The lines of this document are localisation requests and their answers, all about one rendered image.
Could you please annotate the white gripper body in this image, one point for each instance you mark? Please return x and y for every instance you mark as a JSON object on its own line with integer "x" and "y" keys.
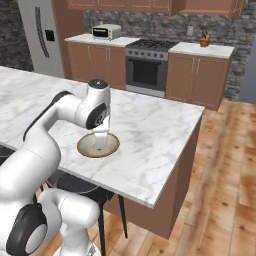
{"x": 101, "y": 137}

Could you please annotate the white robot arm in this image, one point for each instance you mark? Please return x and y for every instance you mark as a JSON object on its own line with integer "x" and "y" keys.
{"x": 33, "y": 156}

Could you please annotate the brown and beige bowl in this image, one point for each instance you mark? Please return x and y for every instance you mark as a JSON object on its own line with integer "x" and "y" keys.
{"x": 110, "y": 146}

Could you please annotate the black stool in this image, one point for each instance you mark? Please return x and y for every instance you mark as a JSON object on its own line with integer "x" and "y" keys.
{"x": 80, "y": 186}
{"x": 4, "y": 154}

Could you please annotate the brown base cabinets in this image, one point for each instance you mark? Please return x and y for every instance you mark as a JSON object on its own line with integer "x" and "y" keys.
{"x": 96, "y": 63}
{"x": 196, "y": 80}

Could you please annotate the grey stove with oven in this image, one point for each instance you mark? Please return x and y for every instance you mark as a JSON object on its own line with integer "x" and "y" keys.
{"x": 146, "y": 68}

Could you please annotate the brown kitchen island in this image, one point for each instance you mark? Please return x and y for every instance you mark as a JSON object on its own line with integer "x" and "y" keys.
{"x": 181, "y": 186}

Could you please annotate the white toaster oven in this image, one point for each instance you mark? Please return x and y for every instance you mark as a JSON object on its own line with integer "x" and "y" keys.
{"x": 106, "y": 32}

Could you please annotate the grey fridge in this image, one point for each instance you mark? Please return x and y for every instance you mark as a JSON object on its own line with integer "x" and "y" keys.
{"x": 31, "y": 36}

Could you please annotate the wooden knife block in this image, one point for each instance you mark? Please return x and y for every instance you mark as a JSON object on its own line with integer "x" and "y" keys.
{"x": 204, "y": 40}

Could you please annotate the brown wall cabinets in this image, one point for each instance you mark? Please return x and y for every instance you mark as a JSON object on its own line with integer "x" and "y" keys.
{"x": 126, "y": 5}
{"x": 213, "y": 6}

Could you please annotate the white wall socket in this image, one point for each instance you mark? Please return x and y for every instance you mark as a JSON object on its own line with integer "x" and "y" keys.
{"x": 190, "y": 30}

